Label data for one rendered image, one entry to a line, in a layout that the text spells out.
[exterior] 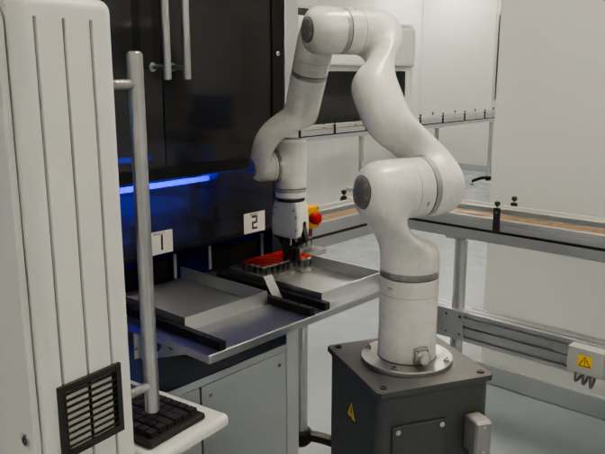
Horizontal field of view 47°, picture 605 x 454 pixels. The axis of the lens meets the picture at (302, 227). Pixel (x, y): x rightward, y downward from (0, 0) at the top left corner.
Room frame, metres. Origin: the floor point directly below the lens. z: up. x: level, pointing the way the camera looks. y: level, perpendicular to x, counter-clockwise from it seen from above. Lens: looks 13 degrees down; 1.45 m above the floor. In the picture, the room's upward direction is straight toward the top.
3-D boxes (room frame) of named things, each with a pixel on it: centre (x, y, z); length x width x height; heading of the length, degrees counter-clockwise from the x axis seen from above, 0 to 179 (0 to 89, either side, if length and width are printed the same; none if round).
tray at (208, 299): (1.69, 0.30, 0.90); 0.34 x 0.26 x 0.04; 48
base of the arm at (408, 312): (1.38, -0.22, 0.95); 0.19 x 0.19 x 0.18
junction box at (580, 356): (2.20, -0.96, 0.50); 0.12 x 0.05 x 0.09; 48
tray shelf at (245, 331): (1.76, 0.14, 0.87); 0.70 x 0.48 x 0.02; 138
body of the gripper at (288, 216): (1.86, 0.03, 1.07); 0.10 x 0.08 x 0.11; 47
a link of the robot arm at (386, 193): (1.36, -0.19, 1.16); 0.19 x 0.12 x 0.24; 117
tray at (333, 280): (1.86, -0.01, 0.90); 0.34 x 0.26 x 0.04; 48
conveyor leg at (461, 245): (2.61, -0.61, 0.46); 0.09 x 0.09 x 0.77; 48
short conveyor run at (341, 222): (2.51, -0.09, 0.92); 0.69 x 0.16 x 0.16; 138
